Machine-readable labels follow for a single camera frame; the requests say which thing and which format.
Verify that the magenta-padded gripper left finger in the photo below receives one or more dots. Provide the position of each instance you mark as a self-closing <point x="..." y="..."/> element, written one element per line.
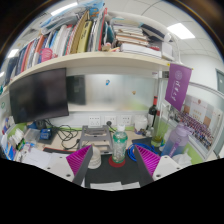
<point x="58" y="166"/>

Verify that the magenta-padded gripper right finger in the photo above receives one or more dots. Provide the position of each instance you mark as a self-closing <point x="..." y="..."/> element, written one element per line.
<point x="166" y="166"/>

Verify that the green-labelled drink bottle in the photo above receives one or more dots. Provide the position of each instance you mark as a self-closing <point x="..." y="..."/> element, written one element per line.
<point x="119" y="146"/>

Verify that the purple water bottle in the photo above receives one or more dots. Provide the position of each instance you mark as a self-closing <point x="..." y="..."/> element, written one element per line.
<point x="176" y="140"/>

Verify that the black red-edged mat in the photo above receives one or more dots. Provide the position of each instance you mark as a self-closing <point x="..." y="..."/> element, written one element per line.
<point x="60" y="150"/>

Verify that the white paper sheets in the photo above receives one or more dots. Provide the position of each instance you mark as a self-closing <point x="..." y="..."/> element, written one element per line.
<point x="36" y="156"/>

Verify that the small blue box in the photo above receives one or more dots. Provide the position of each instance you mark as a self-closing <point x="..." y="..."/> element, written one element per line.
<point x="45" y="134"/>

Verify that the white cup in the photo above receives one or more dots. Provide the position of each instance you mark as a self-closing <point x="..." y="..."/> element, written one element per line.
<point x="96" y="158"/>

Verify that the clear plastic box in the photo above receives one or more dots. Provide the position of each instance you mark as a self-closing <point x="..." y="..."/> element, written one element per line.
<point x="32" y="135"/>

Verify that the grey metal laptop stand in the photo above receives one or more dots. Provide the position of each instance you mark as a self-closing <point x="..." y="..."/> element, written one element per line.
<point x="95" y="136"/>

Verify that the white ceramic jar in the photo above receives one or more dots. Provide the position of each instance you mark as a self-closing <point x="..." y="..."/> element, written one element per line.
<point x="141" y="125"/>

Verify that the flat round red coaster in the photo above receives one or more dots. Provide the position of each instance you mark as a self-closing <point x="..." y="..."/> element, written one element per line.
<point x="115" y="164"/>

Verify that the dark wine bottle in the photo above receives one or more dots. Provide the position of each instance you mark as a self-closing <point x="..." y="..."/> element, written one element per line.
<point x="152" y="115"/>

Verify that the black desk mat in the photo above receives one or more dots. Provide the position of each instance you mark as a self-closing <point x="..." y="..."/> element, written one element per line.
<point x="113" y="175"/>

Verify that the group photo print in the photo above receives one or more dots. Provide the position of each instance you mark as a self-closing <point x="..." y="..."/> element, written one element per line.
<point x="200" y="123"/>

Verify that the black computer monitor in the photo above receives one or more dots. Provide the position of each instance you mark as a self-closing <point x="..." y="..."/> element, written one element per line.
<point x="38" y="96"/>

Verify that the purple pennant flag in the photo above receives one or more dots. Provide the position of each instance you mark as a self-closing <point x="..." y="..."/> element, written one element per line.
<point x="178" y="85"/>

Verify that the blue sticker on glass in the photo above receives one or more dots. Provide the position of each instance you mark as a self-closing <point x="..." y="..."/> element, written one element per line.
<point x="107" y="82"/>

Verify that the beige shelf with books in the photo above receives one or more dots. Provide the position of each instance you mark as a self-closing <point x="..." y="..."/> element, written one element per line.
<point x="100" y="60"/>

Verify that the ceiling light panel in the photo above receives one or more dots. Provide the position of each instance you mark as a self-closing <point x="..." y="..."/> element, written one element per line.
<point x="181" y="30"/>

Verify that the white wall power socket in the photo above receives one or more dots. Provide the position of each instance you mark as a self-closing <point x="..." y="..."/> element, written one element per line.
<point x="94" y="120"/>
<point x="126" y="120"/>
<point x="110" y="120"/>

